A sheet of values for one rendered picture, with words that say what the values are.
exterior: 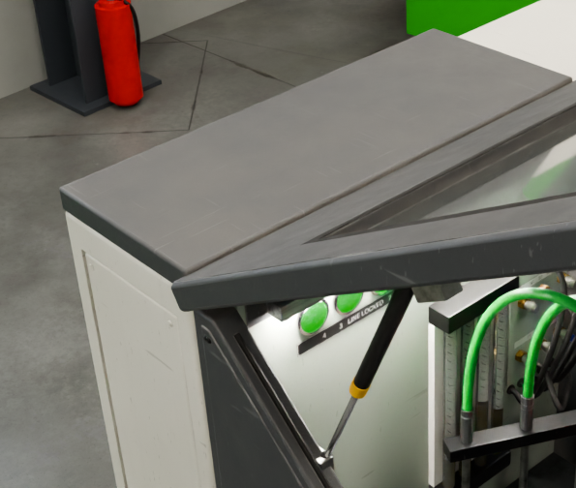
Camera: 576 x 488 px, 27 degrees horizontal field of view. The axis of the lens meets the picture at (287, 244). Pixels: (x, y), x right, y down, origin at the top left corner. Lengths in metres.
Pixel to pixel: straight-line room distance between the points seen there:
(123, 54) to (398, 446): 3.56
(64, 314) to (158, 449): 2.35
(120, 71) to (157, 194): 3.63
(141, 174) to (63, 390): 2.14
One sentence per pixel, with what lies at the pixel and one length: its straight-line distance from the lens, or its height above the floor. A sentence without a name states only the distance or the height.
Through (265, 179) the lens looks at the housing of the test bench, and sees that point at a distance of 1.56.
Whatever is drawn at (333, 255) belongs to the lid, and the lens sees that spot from 1.12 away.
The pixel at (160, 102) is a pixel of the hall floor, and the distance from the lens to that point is 5.30.
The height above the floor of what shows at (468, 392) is 1.19.
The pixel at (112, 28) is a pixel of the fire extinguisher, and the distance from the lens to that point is 5.10.
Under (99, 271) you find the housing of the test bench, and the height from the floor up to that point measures 1.40.
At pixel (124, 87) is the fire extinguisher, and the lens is 5.20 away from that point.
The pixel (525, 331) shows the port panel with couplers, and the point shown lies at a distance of 1.88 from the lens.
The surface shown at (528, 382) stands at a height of 1.19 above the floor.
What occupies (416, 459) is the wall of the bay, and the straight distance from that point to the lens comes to 1.83.
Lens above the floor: 2.26
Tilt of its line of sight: 32 degrees down
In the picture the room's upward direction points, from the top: 4 degrees counter-clockwise
